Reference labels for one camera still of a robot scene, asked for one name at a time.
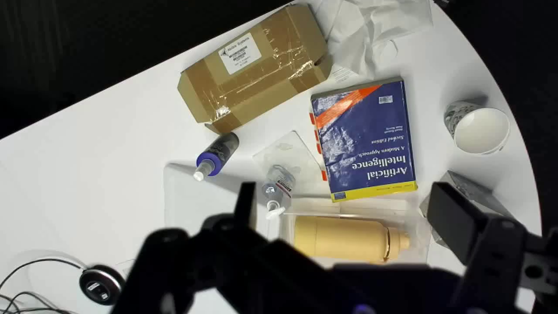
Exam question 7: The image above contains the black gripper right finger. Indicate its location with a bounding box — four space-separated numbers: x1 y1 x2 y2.
427 182 490 264

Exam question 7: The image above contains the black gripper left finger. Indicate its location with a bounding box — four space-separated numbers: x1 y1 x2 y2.
233 182 256 227

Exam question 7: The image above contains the blue spray bottle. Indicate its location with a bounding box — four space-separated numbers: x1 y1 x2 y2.
193 133 238 182

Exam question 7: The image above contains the clear plastic tray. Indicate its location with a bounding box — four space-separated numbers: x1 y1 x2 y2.
273 197 428 267

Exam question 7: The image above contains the cream cylindrical bottle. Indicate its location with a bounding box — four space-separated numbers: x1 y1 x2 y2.
292 217 411 264

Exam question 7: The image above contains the white paper cup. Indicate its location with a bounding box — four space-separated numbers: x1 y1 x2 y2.
442 102 510 156

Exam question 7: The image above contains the blue textbook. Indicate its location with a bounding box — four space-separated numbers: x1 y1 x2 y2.
308 77 418 203

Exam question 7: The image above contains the round black table port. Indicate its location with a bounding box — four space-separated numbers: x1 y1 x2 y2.
78 264 123 306

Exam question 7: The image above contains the brown cardboard box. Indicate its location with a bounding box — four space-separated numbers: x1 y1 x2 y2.
177 4 333 135

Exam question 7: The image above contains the crumpled white plastic wrap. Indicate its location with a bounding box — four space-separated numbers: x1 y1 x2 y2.
310 0 435 75

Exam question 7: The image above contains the black cable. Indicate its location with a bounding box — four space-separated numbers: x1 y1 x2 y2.
0 257 83 314

